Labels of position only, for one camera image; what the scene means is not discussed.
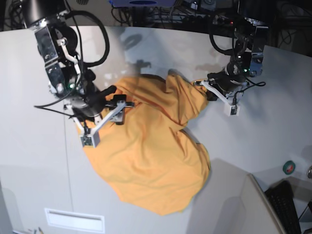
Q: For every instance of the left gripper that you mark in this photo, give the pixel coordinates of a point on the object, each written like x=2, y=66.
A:
x=227, y=83

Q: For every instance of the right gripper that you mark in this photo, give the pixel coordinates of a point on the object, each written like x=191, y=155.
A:
x=87, y=107

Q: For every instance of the orange t-shirt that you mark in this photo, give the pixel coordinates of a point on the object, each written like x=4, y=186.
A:
x=151, y=161

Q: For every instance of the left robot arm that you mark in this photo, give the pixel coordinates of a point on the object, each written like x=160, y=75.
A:
x=249, y=22

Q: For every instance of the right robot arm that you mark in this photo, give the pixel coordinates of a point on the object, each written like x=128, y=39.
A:
x=70, y=77

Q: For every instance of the green tape roll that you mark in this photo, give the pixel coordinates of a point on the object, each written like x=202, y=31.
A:
x=289, y=167

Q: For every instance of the black keyboard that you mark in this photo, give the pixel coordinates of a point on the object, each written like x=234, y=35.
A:
x=281, y=199

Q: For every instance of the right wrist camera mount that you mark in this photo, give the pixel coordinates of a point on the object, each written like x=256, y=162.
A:
x=90, y=136

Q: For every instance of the white cable grommet plate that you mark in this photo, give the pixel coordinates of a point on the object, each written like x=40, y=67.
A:
x=75, y=221

